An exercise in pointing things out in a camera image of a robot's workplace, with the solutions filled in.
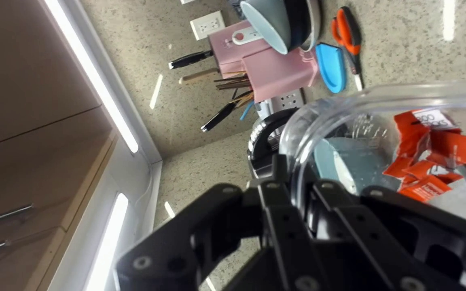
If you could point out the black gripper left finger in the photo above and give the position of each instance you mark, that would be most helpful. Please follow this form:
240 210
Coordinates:
185 252

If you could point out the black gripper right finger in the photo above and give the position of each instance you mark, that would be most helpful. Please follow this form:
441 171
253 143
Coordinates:
407 244

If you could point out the clear plastic bowl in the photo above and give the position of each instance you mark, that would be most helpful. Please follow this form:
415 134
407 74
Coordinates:
369 116

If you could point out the light blue front bowl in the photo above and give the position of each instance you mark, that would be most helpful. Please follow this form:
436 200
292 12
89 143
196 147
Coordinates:
353 164

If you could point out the orange snack packets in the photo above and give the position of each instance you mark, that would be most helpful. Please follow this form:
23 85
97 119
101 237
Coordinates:
429 151

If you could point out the pink utensil holder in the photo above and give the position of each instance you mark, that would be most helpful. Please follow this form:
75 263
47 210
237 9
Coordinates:
274 75

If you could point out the small blue silicone lid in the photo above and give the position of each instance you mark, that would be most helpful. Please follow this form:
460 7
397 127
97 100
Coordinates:
332 67

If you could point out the pink knife block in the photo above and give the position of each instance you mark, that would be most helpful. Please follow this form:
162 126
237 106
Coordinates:
232 45

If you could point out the stacked dark bowls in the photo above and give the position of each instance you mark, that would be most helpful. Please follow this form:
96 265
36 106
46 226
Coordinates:
285 25

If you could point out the under cabinet light strip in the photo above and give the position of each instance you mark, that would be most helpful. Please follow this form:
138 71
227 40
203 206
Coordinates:
89 67

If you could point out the white wall outlet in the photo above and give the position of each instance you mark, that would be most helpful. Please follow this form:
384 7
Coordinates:
208 25

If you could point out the orange handled scissors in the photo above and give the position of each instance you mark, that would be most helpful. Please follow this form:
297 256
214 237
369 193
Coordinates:
347 33

